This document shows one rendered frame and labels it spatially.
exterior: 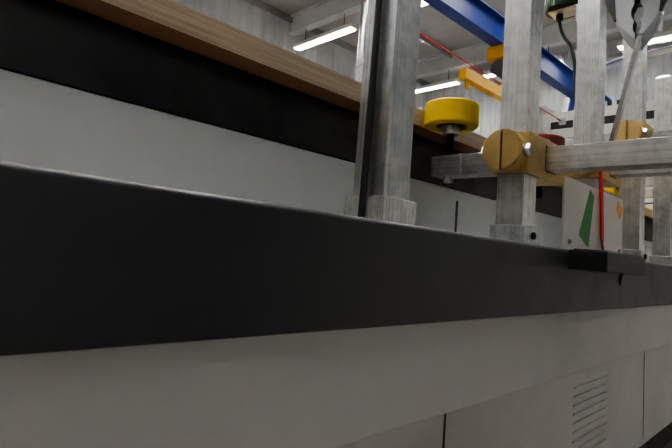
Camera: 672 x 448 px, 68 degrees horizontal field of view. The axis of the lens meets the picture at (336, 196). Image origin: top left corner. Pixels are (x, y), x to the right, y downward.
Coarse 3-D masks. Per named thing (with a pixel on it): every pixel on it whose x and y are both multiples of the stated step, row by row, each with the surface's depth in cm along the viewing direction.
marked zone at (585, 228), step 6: (588, 198) 73; (588, 204) 73; (588, 210) 73; (588, 216) 73; (582, 222) 72; (588, 222) 73; (582, 228) 72; (588, 228) 73; (582, 234) 71; (588, 234) 73; (588, 240) 73; (588, 246) 73
